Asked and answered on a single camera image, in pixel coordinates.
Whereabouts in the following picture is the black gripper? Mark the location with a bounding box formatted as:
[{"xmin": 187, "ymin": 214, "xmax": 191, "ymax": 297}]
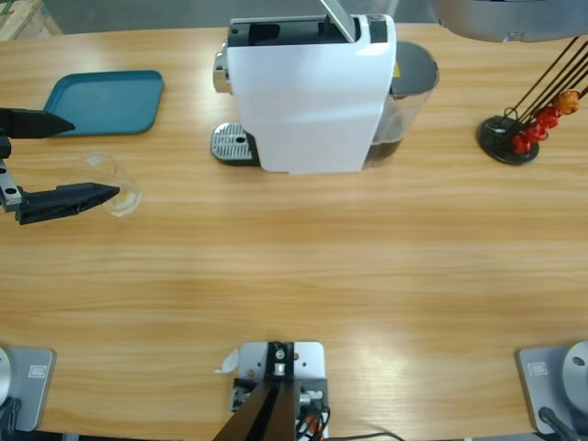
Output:
[{"xmin": 0, "ymin": 107, "xmax": 121, "ymax": 226}]

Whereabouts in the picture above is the clear glass cup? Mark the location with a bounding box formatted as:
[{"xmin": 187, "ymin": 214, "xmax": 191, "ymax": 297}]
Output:
[{"xmin": 64, "ymin": 151, "xmax": 144, "ymax": 218}]

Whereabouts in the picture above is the white capsule coffee machine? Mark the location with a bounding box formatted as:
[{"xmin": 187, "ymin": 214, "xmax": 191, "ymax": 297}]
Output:
[{"xmin": 209, "ymin": 0, "xmax": 441, "ymax": 176}]

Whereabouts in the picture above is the orange foil coffee capsule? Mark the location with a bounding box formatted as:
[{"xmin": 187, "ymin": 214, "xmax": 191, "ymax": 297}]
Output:
[{"xmin": 553, "ymin": 90, "xmax": 582, "ymax": 116}]

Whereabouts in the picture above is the teal plastic tray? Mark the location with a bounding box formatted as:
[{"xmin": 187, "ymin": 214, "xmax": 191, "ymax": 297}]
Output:
[{"xmin": 43, "ymin": 69, "xmax": 165, "ymax": 138}]

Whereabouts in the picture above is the wooden pallet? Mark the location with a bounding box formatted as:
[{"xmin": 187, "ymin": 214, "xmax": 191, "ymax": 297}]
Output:
[{"xmin": 0, "ymin": 0, "xmax": 63, "ymax": 42}]

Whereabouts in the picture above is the white tape strip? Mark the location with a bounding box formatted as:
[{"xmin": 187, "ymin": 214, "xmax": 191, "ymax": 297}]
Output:
[{"xmin": 212, "ymin": 347, "xmax": 241, "ymax": 376}]

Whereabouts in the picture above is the black capsule holder stand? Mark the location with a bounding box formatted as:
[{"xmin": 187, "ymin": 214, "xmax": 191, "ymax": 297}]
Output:
[{"xmin": 476, "ymin": 37, "xmax": 588, "ymax": 166}]

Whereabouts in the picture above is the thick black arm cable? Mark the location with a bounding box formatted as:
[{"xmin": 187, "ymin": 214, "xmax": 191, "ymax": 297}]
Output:
[
  {"xmin": 0, "ymin": 397, "xmax": 23, "ymax": 433},
  {"xmin": 537, "ymin": 406, "xmax": 582, "ymax": 441}
]

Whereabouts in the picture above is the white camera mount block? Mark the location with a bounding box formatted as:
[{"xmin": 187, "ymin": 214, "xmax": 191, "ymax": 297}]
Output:
[{"xmin": 228, "ymin": 340, "xmax": 330, "ymax": 441}]

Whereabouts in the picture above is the dark camera post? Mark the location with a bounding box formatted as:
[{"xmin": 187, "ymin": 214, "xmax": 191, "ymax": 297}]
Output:
[{"xmin": 214, "ymin": 340, "xmax": 296, "ymax": 441}]

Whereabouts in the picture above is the black and orange cable bundle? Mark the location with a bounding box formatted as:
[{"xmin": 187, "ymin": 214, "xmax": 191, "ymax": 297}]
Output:
[{"xmin": 293, "ymin": 403, "xmax": 332, "ymax": 440}]

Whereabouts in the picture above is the thin black cable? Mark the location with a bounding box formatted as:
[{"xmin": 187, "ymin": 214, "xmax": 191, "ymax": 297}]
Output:
[{"xmin": 328, "ymin": 430, "xmax": 408, "ymax": 441}]

